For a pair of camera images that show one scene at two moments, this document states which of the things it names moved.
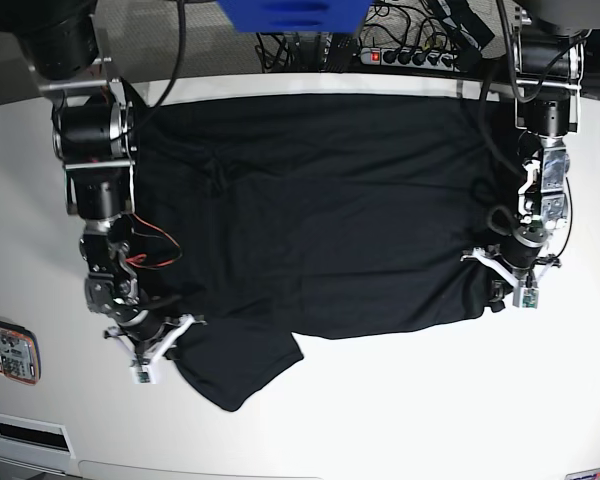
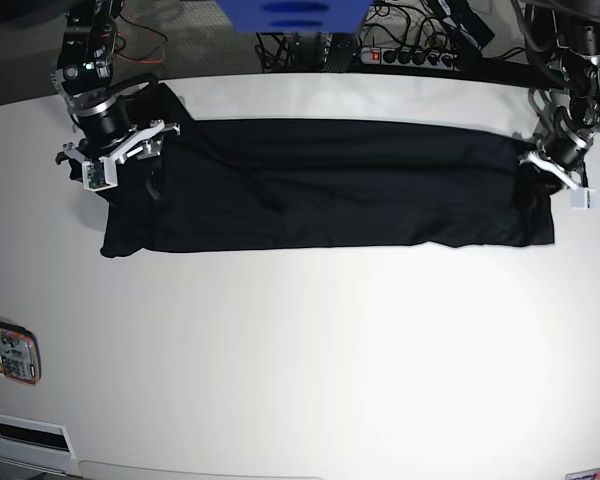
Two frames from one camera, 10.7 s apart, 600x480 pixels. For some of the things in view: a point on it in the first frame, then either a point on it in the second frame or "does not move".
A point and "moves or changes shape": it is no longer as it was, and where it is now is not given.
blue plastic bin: x=299 y=16 does not move
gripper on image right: x=519 y=249 to x=563 y=149
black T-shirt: x=270 y=216 moves or changes shape
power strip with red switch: x=411 y=57 does not move
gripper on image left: x=140 y=323 to x=102 y=126
